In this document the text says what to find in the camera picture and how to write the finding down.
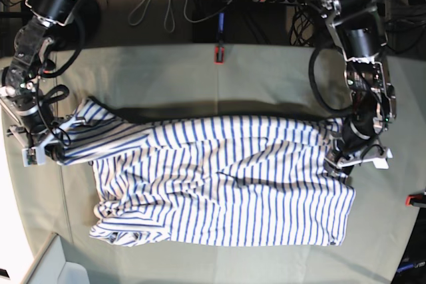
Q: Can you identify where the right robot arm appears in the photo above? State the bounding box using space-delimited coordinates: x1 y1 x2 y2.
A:
1 0 86 167

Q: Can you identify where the white cable loop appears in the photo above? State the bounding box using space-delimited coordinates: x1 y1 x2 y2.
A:
106 0 200 34

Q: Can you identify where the red clamp at right edge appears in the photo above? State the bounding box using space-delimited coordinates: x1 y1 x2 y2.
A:
405 193 426 208

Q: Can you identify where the blue white striped t-shirt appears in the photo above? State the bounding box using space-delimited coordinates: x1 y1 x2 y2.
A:
60 99 355 247

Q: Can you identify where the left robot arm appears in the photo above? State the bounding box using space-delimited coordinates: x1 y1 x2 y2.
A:
307 0 397 177

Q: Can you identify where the white bin at corner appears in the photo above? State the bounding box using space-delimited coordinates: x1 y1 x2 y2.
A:
21 232 90 284

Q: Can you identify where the red clamp at table centre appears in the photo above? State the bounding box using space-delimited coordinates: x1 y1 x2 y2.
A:
214 45 224 65

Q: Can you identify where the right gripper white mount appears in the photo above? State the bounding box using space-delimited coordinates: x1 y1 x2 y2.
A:
6 114 87 167

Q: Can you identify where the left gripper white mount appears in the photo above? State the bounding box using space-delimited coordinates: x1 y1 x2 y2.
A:
324 120 393 178

